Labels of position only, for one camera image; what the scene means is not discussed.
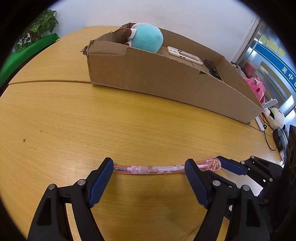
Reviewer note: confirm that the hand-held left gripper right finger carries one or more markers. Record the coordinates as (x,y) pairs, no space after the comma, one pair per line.
(194,183)

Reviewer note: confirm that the green potted plant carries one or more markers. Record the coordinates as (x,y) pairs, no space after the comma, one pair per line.
(39,27)

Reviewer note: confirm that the white door frame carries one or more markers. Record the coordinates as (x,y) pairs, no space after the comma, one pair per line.
(246,39)

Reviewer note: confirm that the small black device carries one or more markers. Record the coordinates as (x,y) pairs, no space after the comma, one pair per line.
(279,140)

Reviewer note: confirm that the black glasses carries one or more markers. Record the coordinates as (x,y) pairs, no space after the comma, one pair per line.
(212,69)

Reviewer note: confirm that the white phone case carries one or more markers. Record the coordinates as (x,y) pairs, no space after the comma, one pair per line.
(182,54)

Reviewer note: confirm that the green board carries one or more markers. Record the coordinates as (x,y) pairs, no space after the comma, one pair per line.
(25,55)

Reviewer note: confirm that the pink strawberry plush toy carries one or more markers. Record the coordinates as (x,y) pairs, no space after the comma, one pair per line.
(255,89)

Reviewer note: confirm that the white panda plush toy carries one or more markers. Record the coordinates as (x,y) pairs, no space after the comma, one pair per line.
(276,117)

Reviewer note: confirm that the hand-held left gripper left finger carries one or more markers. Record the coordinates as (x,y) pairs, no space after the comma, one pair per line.
(101,180)

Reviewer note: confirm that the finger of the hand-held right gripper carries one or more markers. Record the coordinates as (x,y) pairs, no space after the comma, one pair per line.
(263,199)
(231,165)

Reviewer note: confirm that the white stand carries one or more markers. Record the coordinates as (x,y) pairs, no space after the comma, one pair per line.
(262,115)

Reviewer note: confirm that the blue wall sign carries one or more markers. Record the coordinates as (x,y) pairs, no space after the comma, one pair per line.
(277,62)

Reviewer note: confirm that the brown cardboard box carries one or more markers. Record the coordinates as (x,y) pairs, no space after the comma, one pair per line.
(161,74)

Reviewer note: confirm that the pink pen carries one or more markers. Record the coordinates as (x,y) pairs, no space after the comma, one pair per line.
(150,169)

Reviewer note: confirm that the pink pig plush toy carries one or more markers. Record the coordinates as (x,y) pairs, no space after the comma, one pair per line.
(148,38)

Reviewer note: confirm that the row of yellow sticky notes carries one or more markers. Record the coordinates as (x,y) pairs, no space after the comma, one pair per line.
(272,46)

